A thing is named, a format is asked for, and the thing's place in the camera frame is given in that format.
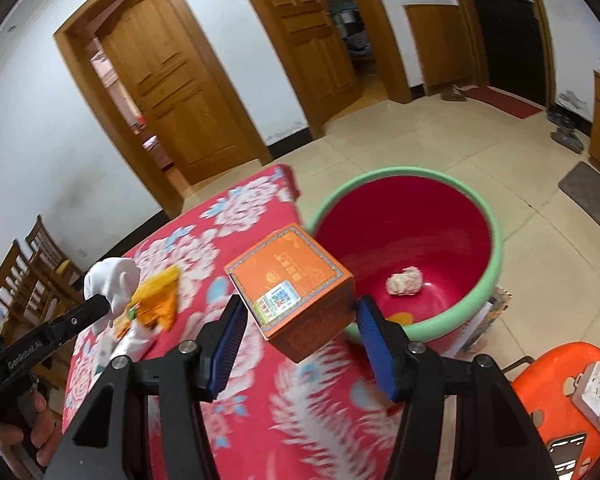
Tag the wooden chair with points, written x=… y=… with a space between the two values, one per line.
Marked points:
x=41 y=243
x=30 y=293

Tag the white power strip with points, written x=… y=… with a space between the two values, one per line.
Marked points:
x=586 y=398

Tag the dark right doorway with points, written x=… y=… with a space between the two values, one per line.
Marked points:
x=510 y=43

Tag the far wooden chair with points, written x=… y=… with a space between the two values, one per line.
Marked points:
x=41 y=243

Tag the green red trash bin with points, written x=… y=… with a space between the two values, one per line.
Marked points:
x=381 y=222

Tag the clear plastic bag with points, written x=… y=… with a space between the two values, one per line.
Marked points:
x=134 y=344

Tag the white tissue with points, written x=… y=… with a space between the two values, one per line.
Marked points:
x=116 y=279

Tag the beige paper ball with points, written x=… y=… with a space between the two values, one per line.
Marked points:
x=408 y=282

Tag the near wooden chair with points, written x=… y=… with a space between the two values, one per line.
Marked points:
x=30 y=293

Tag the left wooden door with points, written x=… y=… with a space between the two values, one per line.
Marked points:
x=173 y=89

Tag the grey floor mat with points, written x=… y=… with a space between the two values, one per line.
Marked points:
x=582 y=185

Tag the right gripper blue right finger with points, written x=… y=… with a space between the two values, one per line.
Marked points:
x=494 y=435

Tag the black smartphone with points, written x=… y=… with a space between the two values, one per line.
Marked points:
x=565 y=453

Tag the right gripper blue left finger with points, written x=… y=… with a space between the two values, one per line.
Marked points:
x=108 y=437

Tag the wooden door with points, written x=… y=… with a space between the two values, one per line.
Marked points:
x=173 y=89
x=313 y=54

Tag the orange square box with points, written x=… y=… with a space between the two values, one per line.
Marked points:
x=300 y=296

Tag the low wooden wall panel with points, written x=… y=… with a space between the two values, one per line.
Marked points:
x=442 y=45

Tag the orange plastic stool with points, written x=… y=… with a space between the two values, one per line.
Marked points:
x=545 y=388

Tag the orange plastic wrapper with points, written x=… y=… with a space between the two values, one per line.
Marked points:
x=153 y=311

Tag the red door mat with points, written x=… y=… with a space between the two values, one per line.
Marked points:
x=511 y=105

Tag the red floral tablecloth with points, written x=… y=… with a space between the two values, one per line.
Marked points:
x=322 y=418

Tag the middle wooden door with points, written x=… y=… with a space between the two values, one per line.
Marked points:
x=313 y=54

